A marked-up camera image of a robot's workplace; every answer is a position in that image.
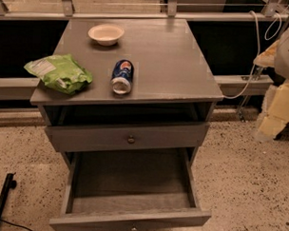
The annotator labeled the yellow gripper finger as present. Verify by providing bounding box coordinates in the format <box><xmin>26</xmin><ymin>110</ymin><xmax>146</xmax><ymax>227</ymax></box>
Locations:
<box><xmin>254</xmin><ymin>80</ymin><xmax>289</xmax><ymax>143</ymax></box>

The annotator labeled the blue pepsi can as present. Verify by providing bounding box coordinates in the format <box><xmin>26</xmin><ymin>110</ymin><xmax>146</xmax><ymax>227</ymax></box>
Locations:
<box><xmin>110</xmin><ymin>60</ymin><xmax>134</xmax><ymax>95</ymax></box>

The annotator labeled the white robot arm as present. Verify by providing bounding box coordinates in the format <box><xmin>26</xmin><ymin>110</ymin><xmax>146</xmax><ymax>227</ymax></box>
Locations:
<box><xmin>254</xmin><ymin>28</ymin><xmax>289</xmax><ymax>142</ymax></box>

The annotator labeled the closed grey top drawer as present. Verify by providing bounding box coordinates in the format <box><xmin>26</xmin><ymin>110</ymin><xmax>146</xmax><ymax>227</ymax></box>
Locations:
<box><xmin>45</xmin><ymin>122</ymin><xmax>210</xmax><ymax>153</ymax></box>

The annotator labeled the grey wooden drawer cabinet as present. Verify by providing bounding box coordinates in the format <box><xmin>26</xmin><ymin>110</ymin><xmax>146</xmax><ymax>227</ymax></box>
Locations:
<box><xmin>27</xmin><ymin>12</ymin><xmax>227</xmax><ymax>175</ymax></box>

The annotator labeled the round metal drawer knob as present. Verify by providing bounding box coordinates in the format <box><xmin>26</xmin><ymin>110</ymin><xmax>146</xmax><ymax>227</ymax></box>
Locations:
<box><xmin>127</xmin><ymin>136</ymin><xmax>135</xmax><ymax>144</ymax></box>

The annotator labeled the open grey middle drawer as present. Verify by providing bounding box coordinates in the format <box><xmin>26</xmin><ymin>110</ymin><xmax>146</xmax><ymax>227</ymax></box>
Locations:
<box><xmin>49</xmin><ymin>148</ymin><xmax>211</xmax><ymax>231</ymax></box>

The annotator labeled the grey metal railing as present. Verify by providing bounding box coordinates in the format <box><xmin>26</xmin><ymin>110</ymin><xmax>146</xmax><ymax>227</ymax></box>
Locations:
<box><xmin>0</xmin><ymin>0</ymin><xmax>289</xmax><ymax>22</ymax></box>

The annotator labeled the white paper bowl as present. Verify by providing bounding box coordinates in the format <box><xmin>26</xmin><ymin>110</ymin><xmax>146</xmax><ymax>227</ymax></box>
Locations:
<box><xmin>88</xmin><ymin>24</ymin><xmax>125</xmax><ymax>47</ymax></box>

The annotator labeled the green chip bag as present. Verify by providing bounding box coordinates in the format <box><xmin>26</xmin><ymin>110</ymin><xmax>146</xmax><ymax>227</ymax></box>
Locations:
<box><xmin>25</xmin><ymin>54</ymin><xmax>92</xmax><ymax>95</ymax></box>

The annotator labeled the black metal stand leg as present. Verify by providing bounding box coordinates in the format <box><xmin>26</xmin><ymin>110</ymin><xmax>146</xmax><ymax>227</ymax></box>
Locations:
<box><xmin>0</xmin><ymin>173</ymin><xmax>16</xmax><ymax>220</ymax></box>

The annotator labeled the white hanging cable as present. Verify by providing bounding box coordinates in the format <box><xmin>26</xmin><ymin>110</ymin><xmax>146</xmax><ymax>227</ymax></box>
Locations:
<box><xmin>222</xmin><ymin>0</ymin><xmax>289</xmax><ymax>102</ymax></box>

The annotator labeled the thin black floor cable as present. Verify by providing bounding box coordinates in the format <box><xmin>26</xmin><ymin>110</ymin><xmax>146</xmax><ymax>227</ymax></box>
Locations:
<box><xmin>0</xmin><ymin>215</ymin><xmax>39</xmax><ymax>231</ymax></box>

